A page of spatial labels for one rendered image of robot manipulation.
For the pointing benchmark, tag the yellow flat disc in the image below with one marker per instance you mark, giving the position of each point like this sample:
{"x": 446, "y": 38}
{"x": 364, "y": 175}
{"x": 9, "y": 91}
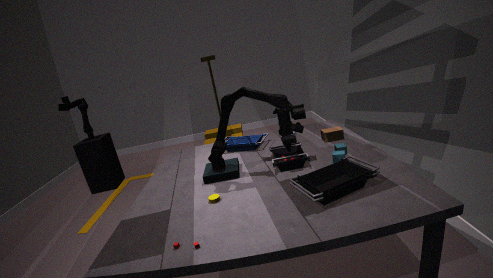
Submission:
{"x": 214, "y": 198}

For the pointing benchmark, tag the tan rectangular box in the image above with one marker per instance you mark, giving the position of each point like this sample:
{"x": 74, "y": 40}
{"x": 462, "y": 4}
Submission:
{"x": 332, "y": 134}

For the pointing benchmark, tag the small teal block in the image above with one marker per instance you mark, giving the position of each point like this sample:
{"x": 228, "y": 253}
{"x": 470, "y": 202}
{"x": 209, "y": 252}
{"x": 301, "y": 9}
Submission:
{"x": 341, "y": 146}
{"x": 338, "y": 155}

